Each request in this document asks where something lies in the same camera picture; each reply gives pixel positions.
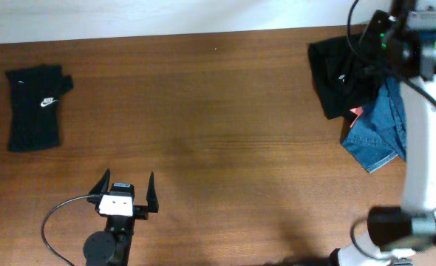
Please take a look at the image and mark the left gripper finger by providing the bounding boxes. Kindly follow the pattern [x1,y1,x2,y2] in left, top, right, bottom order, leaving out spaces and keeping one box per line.
[146,171,159,213]
[89,168,111,195]

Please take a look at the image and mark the black t-shirt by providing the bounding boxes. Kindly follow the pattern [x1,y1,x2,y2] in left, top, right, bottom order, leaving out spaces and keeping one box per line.
[307,36,385,120]

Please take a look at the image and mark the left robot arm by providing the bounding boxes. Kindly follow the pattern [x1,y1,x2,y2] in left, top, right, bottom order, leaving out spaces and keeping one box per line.
[83,169,159,266]

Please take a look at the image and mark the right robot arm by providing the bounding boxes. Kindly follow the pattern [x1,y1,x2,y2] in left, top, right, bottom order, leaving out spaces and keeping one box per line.
[330,0,436,265]

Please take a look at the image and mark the black Nike sock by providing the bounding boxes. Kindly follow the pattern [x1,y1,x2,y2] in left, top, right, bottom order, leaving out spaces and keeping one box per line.
[5,64,73,152]

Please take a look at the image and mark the pink paper tag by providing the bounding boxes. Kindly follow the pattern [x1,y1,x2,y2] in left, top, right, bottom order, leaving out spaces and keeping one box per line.
[350,106,364,128]

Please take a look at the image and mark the blue denim jeans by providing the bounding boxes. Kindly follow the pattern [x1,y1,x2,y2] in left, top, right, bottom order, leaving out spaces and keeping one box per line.
[342,78,407,173]

